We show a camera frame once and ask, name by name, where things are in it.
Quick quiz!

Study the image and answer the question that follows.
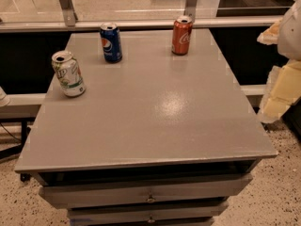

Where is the horizontal metal rail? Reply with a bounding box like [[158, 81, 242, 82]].
[[0, 15, 282, 33]]

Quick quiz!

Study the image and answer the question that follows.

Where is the white green 7UP can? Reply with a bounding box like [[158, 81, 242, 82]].
[[52, 51, 86, 97]]

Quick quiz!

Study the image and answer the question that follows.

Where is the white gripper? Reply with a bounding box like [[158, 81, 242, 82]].
[[257, 0, 301, 123]]

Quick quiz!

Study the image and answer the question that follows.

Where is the upper grey drawer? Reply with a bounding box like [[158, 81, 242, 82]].
[[40, 173, 252, 208]]

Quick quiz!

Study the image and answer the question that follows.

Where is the grey drawer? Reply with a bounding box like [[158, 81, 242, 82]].
[[68, 201, 229, 226], [40, 173, 252, 208]]

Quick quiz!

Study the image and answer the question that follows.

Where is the red Coca-Cola can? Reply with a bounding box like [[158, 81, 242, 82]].
[[172, 15, 193, 55]]

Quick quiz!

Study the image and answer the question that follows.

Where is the left metal rail bracket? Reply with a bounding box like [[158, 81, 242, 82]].
[[58, 0, 78, 27]]

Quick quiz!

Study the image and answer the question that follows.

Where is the lower grey drawer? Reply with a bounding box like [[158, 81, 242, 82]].
[[68, 201, 229, 226]]

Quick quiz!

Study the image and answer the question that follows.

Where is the right metal rail bracket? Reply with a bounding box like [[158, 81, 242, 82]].
[[184, 0, 198, 21]]

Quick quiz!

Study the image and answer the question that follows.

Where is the grey drawer cabinet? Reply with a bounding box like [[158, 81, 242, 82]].
[[15, 29, 276, 226]]

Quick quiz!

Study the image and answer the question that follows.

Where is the blue Pepsi can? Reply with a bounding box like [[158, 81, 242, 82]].
[[100, 23, 122, 63]]

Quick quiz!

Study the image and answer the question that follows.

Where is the metal rail bracket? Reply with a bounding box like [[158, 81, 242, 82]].
[[58, 0, 78, 27], [184, 0, 198, 21]]

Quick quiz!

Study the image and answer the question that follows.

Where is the black cable on floor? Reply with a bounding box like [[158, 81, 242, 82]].
[[0, 122, 23, 143]]

